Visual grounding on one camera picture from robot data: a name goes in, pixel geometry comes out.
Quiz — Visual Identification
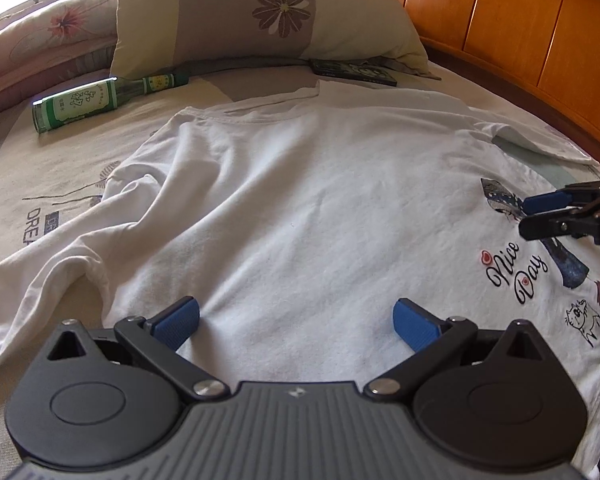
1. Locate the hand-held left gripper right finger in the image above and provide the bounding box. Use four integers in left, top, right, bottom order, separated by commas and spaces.
363, 298, 545, 403

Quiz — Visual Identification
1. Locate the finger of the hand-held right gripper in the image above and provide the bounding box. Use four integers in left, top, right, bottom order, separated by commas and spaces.
522, 187, 588, 213
519, 209, 586, 241

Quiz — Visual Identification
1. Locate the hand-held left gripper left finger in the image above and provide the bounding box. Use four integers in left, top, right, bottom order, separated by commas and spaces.
47, 297, 230, 403

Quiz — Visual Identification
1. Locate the white printed long-sleeve shirt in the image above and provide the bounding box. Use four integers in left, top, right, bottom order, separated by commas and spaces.
0, 81, 600, 480

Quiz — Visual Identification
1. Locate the wooden headboard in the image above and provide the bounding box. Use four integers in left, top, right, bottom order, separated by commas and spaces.
357, 0, 600, 171

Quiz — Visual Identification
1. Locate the phone in printed case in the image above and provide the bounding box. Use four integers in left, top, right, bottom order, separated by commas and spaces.
310, 58, 397, 87

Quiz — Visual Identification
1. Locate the green glass bottle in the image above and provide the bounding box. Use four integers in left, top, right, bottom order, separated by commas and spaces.
32, 72, 190, 135

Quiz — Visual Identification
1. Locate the floral patchwork pillow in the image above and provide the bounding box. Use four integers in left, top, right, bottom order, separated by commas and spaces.
109, 0, 441, 81

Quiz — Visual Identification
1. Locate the folded pink floral quilt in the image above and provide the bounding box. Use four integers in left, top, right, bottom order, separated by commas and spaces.
0, 0, 123, 121

